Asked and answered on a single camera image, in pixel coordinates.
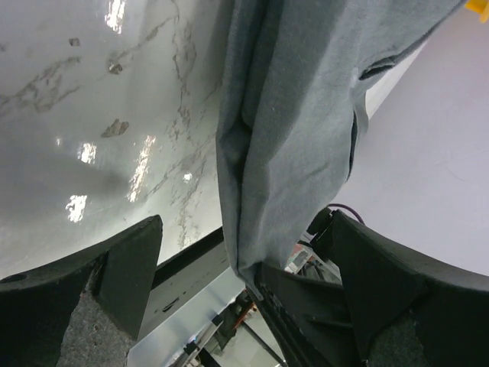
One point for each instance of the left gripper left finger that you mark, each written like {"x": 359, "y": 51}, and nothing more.
{"x": 85, "y": 309}

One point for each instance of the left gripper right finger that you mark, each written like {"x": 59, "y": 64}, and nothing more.
{"x": 384, "y": 280}

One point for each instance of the grey long sleeve shirt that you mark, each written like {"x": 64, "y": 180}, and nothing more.
{"x": 295, "y": 81}

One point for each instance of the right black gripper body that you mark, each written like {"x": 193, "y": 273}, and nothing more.
{"x": 309, "y": 318}

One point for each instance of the yellow plastic bin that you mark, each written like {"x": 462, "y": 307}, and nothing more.
{"x": 481, "y": 7}

